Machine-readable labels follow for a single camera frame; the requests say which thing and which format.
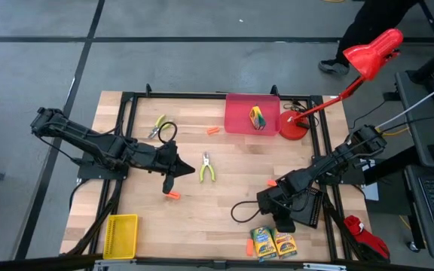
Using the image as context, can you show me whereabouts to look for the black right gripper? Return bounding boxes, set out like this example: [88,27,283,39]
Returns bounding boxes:
[276,171,310,233]

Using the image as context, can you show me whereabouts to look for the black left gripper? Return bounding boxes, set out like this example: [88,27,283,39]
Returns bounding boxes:
[147,145,197,196]

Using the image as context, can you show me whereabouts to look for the yellow green crayon box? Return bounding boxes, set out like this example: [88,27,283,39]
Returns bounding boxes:
[249,225,278,263]
[249,105,267,131]
[271,228,298,260]

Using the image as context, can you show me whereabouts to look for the yellow-green handled pliers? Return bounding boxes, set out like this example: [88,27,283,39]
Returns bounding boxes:
[199,151,217,184]

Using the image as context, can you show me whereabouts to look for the yellow plastic mesh basket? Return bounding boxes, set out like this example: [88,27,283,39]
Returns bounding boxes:
[102,213,139,260]

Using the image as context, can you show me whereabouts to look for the red glove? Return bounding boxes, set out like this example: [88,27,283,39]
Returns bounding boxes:
[343,214,391,263]

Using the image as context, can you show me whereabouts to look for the pink plastic bin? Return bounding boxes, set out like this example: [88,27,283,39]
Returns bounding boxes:
[223,93,282,137]

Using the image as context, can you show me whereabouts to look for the black rig crossbar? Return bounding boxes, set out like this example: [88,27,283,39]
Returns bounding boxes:
[0,254,434,271]

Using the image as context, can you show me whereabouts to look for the black side desk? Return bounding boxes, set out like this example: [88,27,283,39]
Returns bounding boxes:
[395,70,434,170]

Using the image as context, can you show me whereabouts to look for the grey metal rod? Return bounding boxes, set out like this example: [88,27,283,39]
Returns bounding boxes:
[374,75,434,131]

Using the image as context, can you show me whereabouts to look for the red desk lamp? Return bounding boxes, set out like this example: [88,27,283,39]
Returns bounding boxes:
[279,28,405,142]

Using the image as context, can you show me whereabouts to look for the person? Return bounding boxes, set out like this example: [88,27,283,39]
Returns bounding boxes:
[317,0,421,76]

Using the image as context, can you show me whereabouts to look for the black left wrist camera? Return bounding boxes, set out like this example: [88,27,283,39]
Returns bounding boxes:
[162,142,180,163]

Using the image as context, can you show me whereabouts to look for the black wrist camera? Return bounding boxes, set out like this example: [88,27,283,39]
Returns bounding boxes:
[257,187,278,216]
[162,142,180,163]

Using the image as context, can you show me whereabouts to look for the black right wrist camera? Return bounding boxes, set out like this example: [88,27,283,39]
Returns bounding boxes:
[257,187,278,216]

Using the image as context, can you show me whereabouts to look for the black left camera cable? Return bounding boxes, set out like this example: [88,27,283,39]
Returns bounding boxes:
[157,120,179,145]

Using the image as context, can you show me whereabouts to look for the black camera cable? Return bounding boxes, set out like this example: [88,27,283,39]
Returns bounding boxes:
[231,200,264,224]
[157,120,179,145]

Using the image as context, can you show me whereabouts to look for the black right camera cable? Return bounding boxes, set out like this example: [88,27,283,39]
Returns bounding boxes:
[231,200,264,224]

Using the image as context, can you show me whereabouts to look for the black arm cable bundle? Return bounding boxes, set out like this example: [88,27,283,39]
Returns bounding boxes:
[66,176,124,257]

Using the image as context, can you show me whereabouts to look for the wooden workbench with black frame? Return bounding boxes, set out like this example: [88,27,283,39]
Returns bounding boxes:
[74,83,357,264]

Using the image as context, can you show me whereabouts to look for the black lamp cable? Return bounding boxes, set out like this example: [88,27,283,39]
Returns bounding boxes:
[348,98,387,131]

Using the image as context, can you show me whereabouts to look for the yellow cable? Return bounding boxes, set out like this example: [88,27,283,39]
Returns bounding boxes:
[378,126,411,137]

